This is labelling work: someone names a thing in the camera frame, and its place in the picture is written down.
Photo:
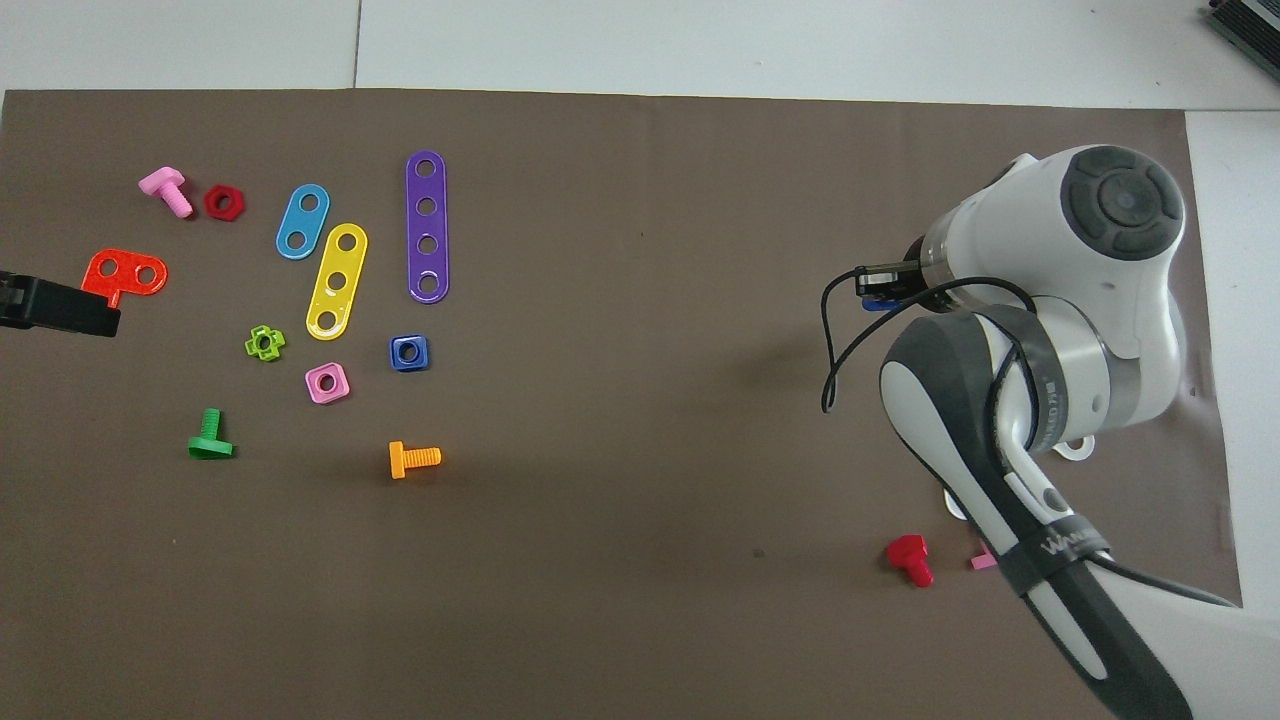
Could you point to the blue square nut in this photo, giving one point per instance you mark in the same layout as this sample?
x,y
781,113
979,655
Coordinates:
x,y
396,363

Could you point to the dark grey ribbed device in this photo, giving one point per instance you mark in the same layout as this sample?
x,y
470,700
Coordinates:
x,y
1250,20

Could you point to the blue two-hole strip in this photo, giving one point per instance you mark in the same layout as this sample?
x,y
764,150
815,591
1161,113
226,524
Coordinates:
x,y
302,222

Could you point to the blue plastic bolt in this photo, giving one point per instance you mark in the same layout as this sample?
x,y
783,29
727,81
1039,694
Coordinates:
x,y
880,304

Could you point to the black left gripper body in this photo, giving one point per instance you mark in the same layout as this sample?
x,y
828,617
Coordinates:
x,y
50,302

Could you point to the white curved five-hole strip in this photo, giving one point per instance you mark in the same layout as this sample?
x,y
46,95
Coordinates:
x,y
1078,450

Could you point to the lime green cross nut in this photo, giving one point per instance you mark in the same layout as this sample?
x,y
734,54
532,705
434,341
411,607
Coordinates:
x,y
250,346

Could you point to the pink plastic bolt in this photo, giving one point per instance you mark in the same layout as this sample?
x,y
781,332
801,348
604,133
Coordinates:
x,y
162,182
982,562

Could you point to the brown table mat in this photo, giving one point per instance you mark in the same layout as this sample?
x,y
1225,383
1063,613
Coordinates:
x,y
640,560

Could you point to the orange plastic bolt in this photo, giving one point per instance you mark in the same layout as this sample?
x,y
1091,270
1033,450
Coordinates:
x,y
397,460

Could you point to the green plastic bolt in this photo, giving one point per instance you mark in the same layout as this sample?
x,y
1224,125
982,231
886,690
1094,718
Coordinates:
x,y
210,448

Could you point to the pink square nut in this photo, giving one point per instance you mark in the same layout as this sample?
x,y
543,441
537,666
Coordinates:
x,y
314,392

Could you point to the dark red hex nut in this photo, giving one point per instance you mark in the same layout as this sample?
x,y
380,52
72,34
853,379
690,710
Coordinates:
x,y
210,205

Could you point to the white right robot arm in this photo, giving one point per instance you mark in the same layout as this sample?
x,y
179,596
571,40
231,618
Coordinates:
x,y
1100,330

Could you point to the orange heart-shaped plate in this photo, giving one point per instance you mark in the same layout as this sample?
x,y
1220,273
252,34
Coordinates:
x,y
127,262

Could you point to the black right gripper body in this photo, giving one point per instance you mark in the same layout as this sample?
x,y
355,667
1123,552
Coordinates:
x,y
916,262

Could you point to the yellow three-hole strip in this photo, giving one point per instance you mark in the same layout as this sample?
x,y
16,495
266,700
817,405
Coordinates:
x,y
343,262

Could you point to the red plastic bolt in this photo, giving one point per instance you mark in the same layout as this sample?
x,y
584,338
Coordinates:
x,y
907,550

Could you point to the purple four-hole strip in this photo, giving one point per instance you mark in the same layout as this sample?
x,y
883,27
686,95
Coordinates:
x,y
427,187

